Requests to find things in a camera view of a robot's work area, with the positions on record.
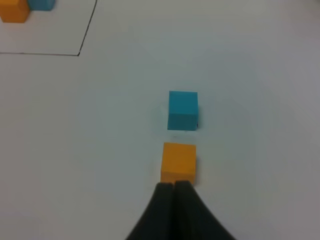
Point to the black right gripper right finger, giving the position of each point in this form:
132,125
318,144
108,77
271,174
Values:
192,220

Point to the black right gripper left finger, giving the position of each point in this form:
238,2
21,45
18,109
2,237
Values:
155,222

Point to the loose blue cube block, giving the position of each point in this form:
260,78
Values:
183,111

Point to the template blue cube block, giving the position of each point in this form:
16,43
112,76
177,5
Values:
41,5

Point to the template orange cube block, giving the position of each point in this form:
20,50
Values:
14,11

